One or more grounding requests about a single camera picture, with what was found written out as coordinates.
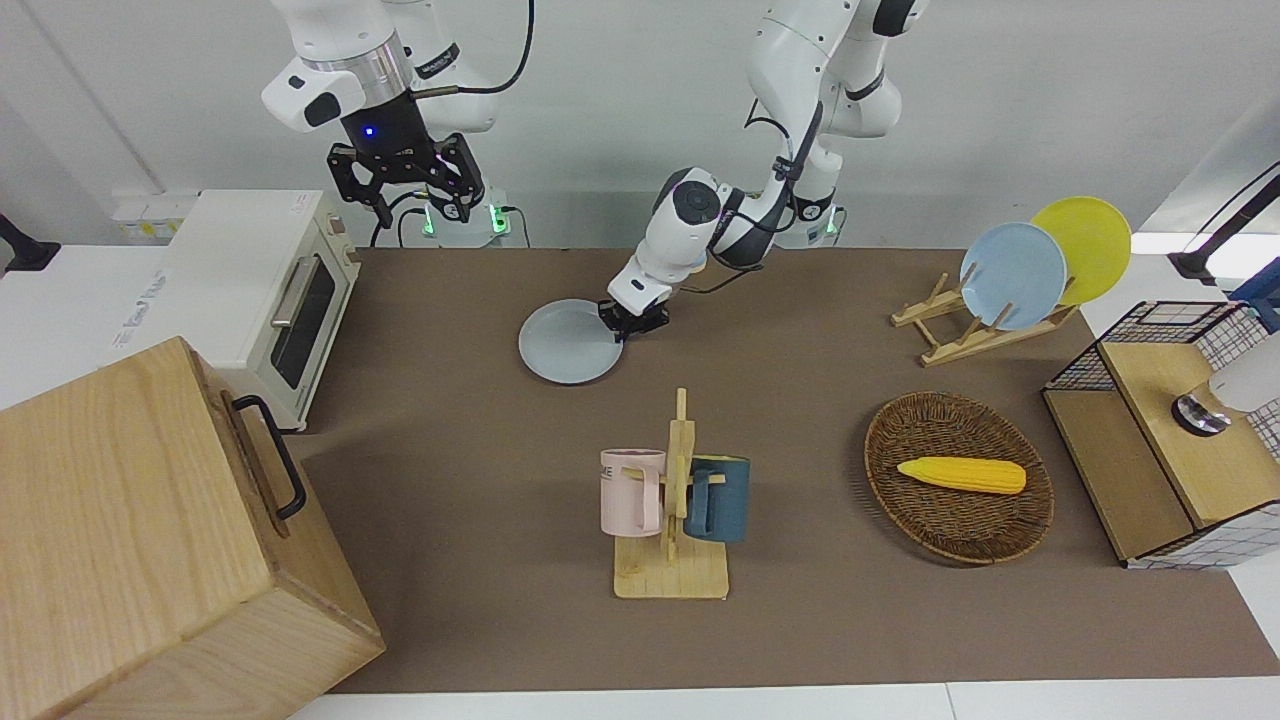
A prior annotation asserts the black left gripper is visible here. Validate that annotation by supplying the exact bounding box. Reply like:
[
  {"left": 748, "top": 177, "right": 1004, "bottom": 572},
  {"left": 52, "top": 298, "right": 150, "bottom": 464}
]
[{"left": 598, "top": 295, "right": 671, "bottom": 343}]

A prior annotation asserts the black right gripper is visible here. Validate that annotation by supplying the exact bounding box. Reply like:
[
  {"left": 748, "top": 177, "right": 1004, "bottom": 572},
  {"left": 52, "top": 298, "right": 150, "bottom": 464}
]
[{"left": 327, "top": 92, "right": 487, "bottom": 230}]

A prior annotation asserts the gray ceramic plate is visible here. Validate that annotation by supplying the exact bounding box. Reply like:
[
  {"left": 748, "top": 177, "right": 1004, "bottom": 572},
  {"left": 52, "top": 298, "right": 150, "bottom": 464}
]
[{"left": 518, "top": 298, "right": 626, "bottom": 386}]

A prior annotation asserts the light blue plate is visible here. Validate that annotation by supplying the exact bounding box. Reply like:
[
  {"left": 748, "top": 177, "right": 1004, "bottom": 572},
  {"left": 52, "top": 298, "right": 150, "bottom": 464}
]
[{"left": 959, "top": 221, "right": 1069, "bottom": 332}]

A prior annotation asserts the yellow plate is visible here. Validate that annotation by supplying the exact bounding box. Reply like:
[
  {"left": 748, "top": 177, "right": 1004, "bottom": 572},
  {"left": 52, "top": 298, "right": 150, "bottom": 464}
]
[{"left": 1030, "top": 196, "right": 1134, "bottom": 307}]

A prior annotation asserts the pink mug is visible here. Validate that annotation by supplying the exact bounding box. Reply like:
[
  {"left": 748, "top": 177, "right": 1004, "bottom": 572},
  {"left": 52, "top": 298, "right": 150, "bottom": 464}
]
[{"left": 599, "top": 448, "right": 667, "bottom": 539}]

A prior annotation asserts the dark blue mug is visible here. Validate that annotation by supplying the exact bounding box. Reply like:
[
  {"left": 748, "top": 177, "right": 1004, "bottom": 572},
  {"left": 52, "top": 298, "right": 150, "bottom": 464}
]
[{"left": 684, "top": 455, "right": 752, "bottom": 545}]

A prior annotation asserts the cream toaster oven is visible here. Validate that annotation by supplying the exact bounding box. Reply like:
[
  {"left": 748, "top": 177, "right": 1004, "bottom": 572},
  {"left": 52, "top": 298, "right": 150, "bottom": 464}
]
[{"left": 108, "top": 189, "right": 363, "bottom": 434}]

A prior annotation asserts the wooden mug tree stand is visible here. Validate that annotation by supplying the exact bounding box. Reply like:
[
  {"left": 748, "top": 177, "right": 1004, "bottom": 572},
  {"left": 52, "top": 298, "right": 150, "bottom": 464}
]
[{"left": 612, "top": 387, "right": 730, "bottom": 602}]

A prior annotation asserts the wooden dish rack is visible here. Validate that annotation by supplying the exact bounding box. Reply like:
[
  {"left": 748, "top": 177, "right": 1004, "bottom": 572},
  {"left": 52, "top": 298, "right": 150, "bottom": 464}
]
[{"left": 890, "top": 272, "right": 1082, "bottom": 369}]

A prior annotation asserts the brown table mat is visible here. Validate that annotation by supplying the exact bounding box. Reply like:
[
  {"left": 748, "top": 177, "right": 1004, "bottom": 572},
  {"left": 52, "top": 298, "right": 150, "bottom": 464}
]
[{"left": 290, "top": 246, "right": 1280, "bottom": 695}]

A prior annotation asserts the yellow corn cob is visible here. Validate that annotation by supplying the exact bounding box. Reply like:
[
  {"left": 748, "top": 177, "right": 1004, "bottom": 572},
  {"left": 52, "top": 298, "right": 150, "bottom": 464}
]
[{"left": 896, "top": 456, "right": 1028, "bottom": 496}]

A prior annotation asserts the round wicker basket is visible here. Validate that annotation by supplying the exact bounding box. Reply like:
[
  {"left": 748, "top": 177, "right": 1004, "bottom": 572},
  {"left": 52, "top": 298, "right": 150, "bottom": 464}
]
[{"left": 864, "top": 391, "right": 1056, "bottom": 567}]

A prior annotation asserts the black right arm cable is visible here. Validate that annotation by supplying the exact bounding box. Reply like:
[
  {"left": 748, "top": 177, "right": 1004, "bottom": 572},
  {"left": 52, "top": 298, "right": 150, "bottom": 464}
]
[{"left": 410, "top": 0, "right": 537, "bottom": 98}]

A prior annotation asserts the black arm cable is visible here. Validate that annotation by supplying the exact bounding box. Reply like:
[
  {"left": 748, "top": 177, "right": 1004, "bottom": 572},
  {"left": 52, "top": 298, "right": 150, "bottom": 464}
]
[
  {"left": 410, "top": 0, "right": 537, "bottom": 98},
  {"left": 690, "top": 98, "right": 829, "bottom": 296}
]

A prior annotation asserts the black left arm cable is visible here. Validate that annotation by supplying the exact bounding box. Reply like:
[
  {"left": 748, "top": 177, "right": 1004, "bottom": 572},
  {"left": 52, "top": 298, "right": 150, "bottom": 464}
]
[{"left": 690, "top": 98, "right": 829, "bottom": 296}]

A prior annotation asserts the black camera stand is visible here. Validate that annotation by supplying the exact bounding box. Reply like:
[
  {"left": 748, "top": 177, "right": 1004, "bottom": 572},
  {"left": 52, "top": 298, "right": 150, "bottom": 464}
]
[
  {"left": 0, "top": 213, "right": 62, "bottom": 275},
  {"left": 1167, "top": 162, "right": 1280, "bottom": 288}
]

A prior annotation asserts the wooden box black handle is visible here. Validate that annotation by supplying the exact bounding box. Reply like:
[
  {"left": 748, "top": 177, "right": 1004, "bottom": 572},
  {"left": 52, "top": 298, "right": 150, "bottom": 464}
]
[{"left": 0, "top": 336, "right": 387, "bottom": 720}]

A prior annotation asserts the wire grid shelf wooden board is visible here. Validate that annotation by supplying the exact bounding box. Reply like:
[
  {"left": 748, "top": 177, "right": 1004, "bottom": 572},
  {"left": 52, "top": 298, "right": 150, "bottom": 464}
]
[{"left": 1041, "top": 299, "right": 1280, "bottom": 572}]

